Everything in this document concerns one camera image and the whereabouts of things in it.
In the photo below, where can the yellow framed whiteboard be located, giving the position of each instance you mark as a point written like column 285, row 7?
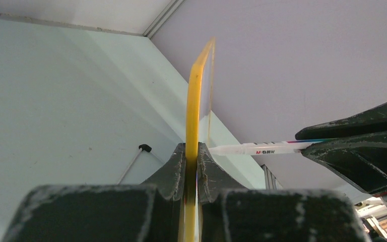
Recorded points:
column 197, row 131

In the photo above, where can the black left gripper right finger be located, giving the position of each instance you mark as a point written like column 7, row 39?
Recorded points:
column 231, row 212

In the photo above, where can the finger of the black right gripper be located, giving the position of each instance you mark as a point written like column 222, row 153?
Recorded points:
column 367, row 122
column 359, row 160

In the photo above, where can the white marker pen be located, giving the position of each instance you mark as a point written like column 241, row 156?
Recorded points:
column 266, row 148

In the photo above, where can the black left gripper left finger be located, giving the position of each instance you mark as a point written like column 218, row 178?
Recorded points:
column 149, row 211

